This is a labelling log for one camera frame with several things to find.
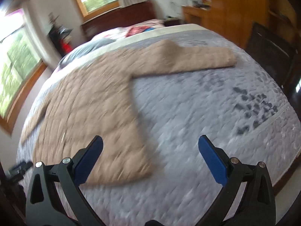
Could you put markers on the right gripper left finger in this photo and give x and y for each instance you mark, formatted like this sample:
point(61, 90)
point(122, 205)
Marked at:
point(44, 207)

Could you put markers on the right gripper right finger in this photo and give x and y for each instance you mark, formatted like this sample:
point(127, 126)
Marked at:
point(246, 197)

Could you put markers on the beige quilted jacket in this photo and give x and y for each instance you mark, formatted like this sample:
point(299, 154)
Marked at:
point(95, 100)

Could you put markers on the coat rack with clothes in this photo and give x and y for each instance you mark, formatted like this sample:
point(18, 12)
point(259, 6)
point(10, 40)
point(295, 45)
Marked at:
point(59, 36)

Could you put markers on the grey patterned quilt bedspread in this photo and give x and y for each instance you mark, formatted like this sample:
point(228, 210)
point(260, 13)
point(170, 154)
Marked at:
point(241, 109)

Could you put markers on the black chair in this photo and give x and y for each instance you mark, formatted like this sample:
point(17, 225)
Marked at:
point(275, 55)

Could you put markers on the pink floral bedding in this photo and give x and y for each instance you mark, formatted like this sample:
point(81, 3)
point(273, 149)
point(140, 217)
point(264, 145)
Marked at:
point(124, 32)

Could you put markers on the grey pillow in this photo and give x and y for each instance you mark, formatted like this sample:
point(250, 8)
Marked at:
point(83, 50)

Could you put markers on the wooden desk with items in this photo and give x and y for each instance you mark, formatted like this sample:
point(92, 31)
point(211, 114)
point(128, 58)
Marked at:
point(197, 12)

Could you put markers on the wooden wardrobe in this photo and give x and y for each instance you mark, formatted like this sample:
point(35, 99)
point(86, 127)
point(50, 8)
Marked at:
point(233, 19)

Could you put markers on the dark wooden headboard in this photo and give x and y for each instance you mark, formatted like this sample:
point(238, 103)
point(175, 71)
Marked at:
point(119, 17)

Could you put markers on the side window wooden frame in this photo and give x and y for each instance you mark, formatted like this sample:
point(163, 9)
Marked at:
point(21, 66)

